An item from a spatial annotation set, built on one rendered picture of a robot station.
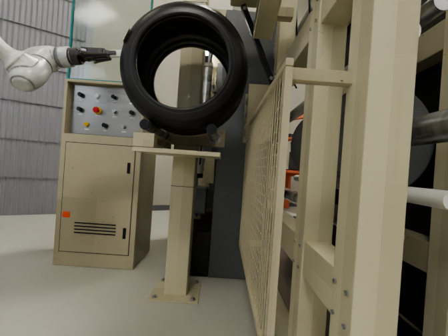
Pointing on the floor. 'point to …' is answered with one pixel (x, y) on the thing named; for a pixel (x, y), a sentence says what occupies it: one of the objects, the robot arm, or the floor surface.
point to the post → (184, 178)
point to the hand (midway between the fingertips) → (117, 53)
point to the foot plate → (176, 295)
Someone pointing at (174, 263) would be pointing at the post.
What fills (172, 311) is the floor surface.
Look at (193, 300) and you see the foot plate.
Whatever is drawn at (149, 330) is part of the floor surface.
